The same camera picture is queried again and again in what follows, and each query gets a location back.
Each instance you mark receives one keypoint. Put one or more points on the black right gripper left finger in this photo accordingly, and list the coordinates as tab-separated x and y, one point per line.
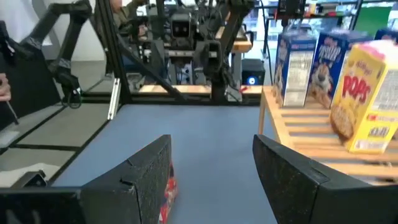
140	186

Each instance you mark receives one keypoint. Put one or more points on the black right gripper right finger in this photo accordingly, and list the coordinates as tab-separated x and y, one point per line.
298	193

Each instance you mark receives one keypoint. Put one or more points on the red Froot Loops cereal box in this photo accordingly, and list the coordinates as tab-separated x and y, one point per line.
170	193

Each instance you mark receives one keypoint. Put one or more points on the yellow Corn Pops cereal box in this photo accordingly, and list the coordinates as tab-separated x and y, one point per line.
363	96

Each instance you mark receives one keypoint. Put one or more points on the blue Frosted Flakes cereal box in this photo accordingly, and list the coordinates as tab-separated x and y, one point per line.
293	68
387	35
326	62

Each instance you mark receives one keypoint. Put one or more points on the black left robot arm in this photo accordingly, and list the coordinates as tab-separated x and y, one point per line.
219	84

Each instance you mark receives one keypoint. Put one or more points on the wooden slatted shelf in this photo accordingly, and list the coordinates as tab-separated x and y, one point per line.
311	130

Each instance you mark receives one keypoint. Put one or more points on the background storage shelf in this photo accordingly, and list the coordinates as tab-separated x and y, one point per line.
311	14

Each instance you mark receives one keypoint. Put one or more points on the silver aluminium profile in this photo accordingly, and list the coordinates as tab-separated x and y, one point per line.
113	99

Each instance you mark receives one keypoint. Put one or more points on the black computer with blue light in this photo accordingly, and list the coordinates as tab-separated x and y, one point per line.
252	73

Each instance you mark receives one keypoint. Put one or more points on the wooden background table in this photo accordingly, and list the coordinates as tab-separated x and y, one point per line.
241	45

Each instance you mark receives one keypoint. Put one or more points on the grey sensor box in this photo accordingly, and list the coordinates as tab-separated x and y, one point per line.
181	28

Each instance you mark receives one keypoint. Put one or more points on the person's hand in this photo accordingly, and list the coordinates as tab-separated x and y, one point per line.
4	88

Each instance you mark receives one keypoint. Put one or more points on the black jointed stand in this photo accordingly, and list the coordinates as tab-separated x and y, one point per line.
73	31

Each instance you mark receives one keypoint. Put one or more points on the person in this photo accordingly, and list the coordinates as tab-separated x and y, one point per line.
124	12

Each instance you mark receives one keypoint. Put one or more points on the green board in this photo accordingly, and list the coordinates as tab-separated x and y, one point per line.
373	18

